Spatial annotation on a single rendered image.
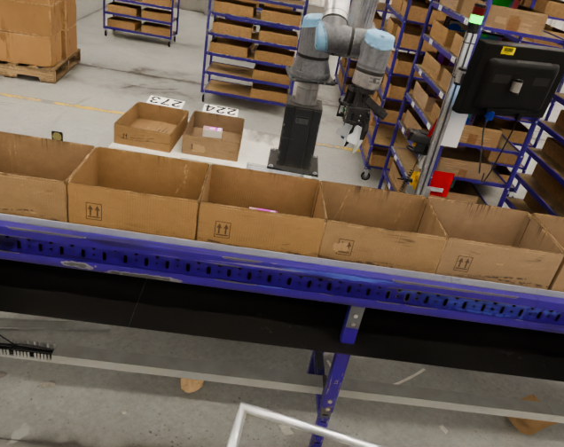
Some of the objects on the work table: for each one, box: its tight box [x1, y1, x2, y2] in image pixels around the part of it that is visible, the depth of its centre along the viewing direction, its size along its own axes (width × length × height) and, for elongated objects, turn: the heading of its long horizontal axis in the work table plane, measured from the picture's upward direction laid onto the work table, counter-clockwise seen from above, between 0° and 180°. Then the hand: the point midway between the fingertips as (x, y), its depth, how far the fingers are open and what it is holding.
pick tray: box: [114, 102, 189, 153], centre depth 273 cm, size 28×38×10 cm
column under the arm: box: [267, 95, 323, 177], centre depth 266 cm, size 26×26×33 cm
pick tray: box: [182, 111, 245, 161], centre depth 276 cm, size 28×38×10 cm
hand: (351, 145), depth 177 cm, fingers open, 5 cm apart
